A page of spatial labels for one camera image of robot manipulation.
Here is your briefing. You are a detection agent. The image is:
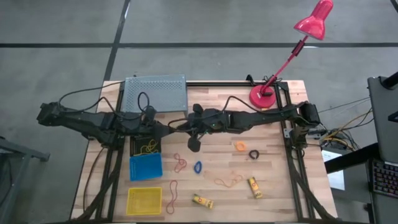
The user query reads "grey metal table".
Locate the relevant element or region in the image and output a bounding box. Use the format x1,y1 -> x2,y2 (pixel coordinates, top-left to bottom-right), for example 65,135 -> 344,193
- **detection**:
0,136 -> 51,224

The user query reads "red desk lamp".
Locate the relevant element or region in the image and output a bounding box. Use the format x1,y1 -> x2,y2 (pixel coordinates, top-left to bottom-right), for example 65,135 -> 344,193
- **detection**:
248,0 -> 335,110

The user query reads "brown cable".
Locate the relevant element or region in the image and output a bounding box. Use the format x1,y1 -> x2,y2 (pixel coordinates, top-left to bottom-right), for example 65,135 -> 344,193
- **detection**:
82,146 -> 105,213

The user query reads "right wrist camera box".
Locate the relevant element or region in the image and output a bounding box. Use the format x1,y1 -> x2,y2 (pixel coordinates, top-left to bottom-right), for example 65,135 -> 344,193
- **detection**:
204,108 -> 225,123

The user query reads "black desk bar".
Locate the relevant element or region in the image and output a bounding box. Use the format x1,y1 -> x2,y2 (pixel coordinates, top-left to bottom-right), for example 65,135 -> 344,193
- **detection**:
325,142 -> 382,174

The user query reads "black lamp cord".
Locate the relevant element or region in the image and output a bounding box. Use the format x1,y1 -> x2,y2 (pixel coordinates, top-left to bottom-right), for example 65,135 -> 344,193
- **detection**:
244,73 -> 282,88

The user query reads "backlit black keyboard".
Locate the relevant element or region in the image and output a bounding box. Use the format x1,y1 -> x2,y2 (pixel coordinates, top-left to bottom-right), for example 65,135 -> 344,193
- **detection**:
369,158 -> 398,199

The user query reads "tangled cable bundle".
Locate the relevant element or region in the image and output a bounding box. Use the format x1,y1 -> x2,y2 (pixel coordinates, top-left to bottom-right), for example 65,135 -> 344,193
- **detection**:
317,98 -> 374,151

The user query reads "black plastic basket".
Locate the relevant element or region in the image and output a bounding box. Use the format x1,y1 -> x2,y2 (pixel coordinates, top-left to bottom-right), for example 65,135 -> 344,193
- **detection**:
129,134 -> 163,157

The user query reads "thin black power cable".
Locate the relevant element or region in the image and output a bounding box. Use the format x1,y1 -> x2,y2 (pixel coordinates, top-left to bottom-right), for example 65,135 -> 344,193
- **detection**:
57,81 -> 126,113

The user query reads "white paper sheet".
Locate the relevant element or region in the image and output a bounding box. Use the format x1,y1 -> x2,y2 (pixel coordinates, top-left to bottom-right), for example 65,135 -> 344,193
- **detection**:
321,149 -> 346,191

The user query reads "black aluminium table frame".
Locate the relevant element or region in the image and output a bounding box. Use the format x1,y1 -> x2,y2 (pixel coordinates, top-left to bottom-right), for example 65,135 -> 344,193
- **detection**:
70,80 -> 338,223

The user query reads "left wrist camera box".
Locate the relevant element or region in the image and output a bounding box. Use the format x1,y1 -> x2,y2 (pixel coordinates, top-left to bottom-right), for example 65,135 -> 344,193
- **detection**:
144,105 -> 157,122

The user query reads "yellow plastic basket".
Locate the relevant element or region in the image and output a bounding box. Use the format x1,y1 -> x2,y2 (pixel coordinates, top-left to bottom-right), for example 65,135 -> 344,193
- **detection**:
126,186 -> 163,217

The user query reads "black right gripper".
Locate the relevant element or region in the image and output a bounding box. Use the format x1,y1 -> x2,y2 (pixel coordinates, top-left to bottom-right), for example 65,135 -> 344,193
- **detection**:
177,104 -> 228,153

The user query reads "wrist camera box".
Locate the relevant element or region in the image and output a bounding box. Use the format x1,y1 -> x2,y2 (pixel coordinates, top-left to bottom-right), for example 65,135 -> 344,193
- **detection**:
204,108 -> 225,123
144,105 -> 157,122

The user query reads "black pole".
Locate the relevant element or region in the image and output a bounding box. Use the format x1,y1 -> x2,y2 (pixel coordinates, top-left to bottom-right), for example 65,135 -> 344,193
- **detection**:
381,70 -> 398,90

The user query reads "grey perforated metal shelf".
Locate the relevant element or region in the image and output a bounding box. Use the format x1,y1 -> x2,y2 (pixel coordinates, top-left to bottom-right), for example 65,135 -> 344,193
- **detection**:
120,73 -> 190,121

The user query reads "blue plastic basket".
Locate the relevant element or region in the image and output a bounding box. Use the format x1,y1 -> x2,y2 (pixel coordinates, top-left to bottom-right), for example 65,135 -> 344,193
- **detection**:
128,152 -> 164,182

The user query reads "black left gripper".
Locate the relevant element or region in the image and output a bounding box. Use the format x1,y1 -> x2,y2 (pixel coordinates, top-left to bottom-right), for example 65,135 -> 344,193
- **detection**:
136,119 -> 175,140

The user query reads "black left wrist camera cable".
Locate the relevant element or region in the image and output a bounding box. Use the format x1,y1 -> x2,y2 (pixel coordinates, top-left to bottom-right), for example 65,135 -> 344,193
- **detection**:
137,91 -> 150,113

